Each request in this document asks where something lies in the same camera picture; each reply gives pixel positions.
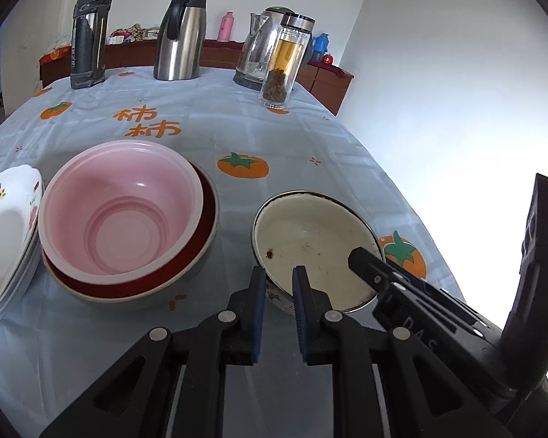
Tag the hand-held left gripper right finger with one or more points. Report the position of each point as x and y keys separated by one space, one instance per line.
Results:
x=301 y=315

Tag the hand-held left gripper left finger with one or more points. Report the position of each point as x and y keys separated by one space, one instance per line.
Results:
x=258 y=315

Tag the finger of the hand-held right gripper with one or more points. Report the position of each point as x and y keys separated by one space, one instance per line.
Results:
x=392 y=283

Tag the white enamel bowl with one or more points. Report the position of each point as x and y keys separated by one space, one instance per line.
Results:
x=310 y=232

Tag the stainless steel bowl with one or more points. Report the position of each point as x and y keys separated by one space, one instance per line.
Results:
x=212 y=219

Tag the pink plastic bowl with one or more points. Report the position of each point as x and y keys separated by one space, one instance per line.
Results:
x=118 y=219

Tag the pink flower white plate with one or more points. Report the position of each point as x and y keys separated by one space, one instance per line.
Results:
x=35 y=219

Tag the red flower white plate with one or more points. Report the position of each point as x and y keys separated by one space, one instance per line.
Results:
x=4 y=228

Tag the persimmon print tablecloth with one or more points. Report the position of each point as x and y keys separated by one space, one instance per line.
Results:
x=278 y=146

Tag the dark wooden sideboard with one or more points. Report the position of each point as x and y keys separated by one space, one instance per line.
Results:
x=329 y=82

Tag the small red ornament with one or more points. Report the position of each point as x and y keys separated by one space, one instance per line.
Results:
x=327 y=59

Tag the glass tea bottle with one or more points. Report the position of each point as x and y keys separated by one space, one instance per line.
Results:
x=285 y=54

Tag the steel electric kettle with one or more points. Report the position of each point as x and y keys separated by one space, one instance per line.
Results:
x=260 y=50

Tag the pink thermos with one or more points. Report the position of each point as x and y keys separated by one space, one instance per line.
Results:
x=226 y=27

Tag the clutter on sideboard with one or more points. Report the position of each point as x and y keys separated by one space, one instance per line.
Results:
x=134 y=34

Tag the grey steel thermos flask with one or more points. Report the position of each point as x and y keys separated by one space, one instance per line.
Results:
x=89 y=41

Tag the orange box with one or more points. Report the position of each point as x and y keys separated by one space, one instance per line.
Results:
x=55 y=54

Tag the white mesh food cover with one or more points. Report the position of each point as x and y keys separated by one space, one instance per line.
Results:
x=60 y=43

